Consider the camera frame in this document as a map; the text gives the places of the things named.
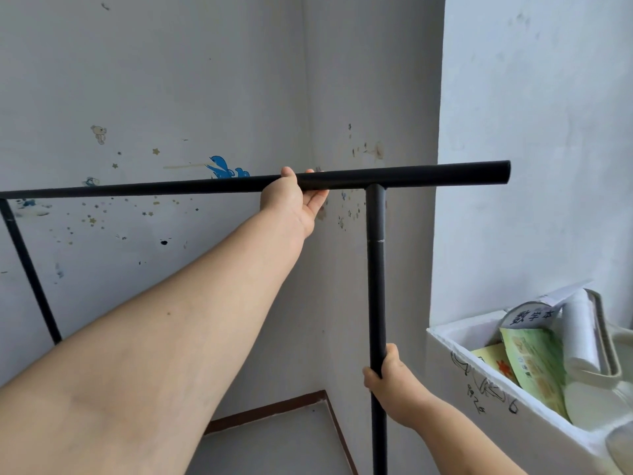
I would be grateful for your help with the white lint roller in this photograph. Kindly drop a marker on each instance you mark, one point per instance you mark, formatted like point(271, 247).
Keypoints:
point(583, 336)

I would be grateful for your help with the white foam box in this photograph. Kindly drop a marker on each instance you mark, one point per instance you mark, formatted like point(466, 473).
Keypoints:
point(514, 430)

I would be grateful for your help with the person's right forearm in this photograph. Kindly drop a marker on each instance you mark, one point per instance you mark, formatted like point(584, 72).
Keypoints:
point(465, 450)

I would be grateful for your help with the yellow book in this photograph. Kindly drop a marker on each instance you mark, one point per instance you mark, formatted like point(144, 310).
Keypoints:
point(497, 363)

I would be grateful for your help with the rolled white booklet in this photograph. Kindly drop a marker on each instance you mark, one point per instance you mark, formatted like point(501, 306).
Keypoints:
point(529, 314)

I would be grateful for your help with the person's left forearm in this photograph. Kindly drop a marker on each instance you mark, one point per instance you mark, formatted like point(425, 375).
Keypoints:
point(148, 351)

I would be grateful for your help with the small pale bear sticker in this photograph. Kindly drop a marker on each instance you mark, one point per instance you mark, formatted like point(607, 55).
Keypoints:
point(99, 134)

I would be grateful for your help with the black metal clothes rack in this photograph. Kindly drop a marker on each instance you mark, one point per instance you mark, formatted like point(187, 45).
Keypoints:
point(376, 272)

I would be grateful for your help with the group of star stickers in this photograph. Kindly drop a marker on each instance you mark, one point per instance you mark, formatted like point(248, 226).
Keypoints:
point(92, 221)

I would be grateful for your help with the person's right hand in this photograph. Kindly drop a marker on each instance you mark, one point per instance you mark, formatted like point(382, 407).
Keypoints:
point(400, 395)

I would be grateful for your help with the person's left hand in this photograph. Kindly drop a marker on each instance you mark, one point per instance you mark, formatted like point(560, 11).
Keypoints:
point(289, 202)

